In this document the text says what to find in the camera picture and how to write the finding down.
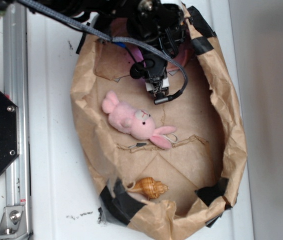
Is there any pink plush bunny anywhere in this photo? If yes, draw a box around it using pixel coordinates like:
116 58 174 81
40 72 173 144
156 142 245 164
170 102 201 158
101 91 177 150

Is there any brown paper bag tray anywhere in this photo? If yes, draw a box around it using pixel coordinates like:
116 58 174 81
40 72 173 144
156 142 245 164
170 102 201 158
70 6 247 240

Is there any grey braided cable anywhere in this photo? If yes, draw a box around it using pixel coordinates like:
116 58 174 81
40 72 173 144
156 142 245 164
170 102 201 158
16 0 189 106

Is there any brown spiral seashell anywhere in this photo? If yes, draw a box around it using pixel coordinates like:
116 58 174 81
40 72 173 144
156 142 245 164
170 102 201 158
127 177 169 199

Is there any metal corner bracket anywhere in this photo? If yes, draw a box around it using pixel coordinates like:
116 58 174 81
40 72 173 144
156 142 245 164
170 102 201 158
0 205 29 240

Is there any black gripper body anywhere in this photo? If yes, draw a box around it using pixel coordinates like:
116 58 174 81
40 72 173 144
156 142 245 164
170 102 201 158
101 0 186 54

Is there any white plastic bin lid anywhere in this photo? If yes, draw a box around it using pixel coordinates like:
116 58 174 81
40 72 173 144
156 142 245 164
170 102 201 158
26 0 254 240

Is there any aluminium extrusion rail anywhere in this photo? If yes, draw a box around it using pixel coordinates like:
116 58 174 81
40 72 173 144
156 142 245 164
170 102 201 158
0 2 34 240

